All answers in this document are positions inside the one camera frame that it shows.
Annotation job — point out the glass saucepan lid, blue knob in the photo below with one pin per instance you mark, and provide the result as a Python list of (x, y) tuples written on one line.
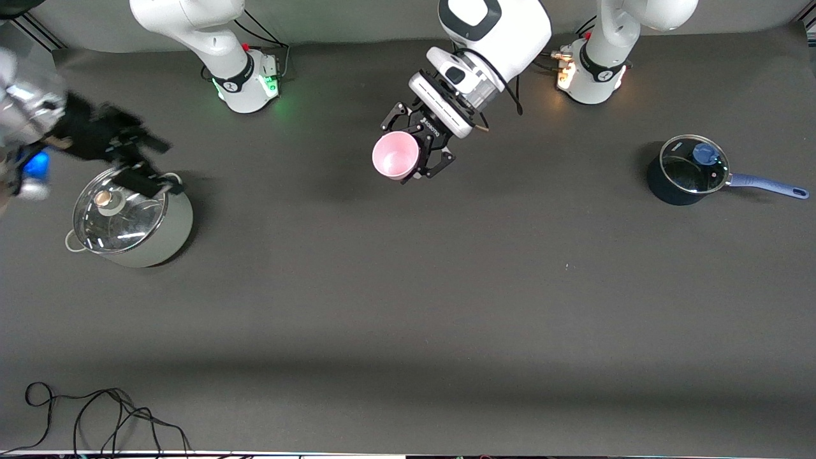
[(685, 169)]

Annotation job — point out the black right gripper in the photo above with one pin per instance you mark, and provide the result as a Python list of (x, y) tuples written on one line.
[(83, 132)]

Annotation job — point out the glass pot lid with knob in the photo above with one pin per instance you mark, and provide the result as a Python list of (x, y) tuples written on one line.
[(127, 223)]

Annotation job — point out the dark blue saucepan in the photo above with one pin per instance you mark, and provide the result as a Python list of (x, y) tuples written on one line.
[(663, 191)]

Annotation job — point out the grey-green cooking pot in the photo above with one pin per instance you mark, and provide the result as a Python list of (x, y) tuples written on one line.
[(166, 236)]

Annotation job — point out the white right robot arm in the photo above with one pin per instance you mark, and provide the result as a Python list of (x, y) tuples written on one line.
[(210, 32)]

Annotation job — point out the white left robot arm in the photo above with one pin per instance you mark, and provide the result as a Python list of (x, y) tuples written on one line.
[(497, 32)]

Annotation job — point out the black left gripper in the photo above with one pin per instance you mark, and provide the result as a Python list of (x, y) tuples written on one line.
[(426, 127)]

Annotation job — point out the pink plastic cup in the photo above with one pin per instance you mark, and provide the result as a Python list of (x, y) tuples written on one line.
[(395, 156)]

